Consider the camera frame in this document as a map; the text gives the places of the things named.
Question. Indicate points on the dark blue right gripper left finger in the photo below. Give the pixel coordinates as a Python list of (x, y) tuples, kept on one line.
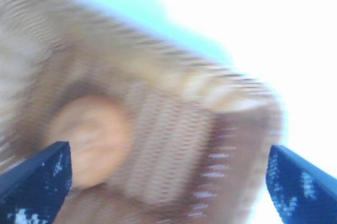
[(34, 182)]

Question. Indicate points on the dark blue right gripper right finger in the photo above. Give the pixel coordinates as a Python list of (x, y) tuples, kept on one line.
[(300, 184)]

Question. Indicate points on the orange plush toy fruit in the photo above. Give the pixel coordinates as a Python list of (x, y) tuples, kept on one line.
[(94, 140)]

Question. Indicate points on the tan woven wicker basket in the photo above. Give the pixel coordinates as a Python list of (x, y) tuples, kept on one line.
[(168, 118)]

